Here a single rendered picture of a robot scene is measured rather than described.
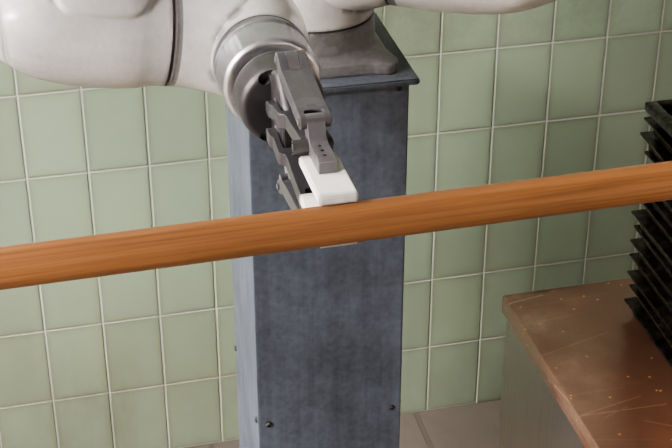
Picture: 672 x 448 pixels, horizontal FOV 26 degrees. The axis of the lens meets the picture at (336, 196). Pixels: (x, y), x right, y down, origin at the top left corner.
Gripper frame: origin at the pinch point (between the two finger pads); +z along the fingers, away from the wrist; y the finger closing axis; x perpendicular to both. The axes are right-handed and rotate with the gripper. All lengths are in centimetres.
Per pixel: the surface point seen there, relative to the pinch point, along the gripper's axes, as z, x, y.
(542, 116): -121, -67, 59
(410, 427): -116, -44, 120
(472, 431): -112, -55, 120
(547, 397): -55, -44, 67
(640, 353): -54, -57, 62
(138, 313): -121, 6, 89
